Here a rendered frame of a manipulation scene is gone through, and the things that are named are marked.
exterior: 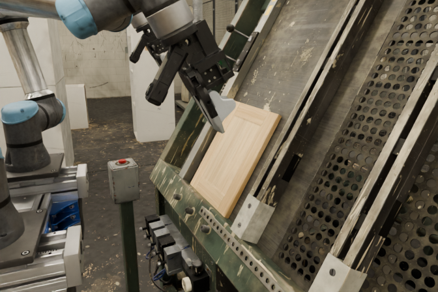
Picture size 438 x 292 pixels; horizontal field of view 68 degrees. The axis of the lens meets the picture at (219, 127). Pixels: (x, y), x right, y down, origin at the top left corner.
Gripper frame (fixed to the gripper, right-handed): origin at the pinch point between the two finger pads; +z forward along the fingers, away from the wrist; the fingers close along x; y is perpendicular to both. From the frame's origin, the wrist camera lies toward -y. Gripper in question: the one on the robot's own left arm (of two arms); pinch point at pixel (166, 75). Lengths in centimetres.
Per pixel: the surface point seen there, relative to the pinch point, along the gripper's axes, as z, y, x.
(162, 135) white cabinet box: 138, -18, 355
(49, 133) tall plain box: 28, -105, 205
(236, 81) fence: 18.6, 26.4, 7.3
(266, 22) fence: 3, 51, 10
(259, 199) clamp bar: 37, 1, -48
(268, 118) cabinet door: 27.3, 22.3, -24.4
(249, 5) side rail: -4, 58, 35
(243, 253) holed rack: 47, -11, -52
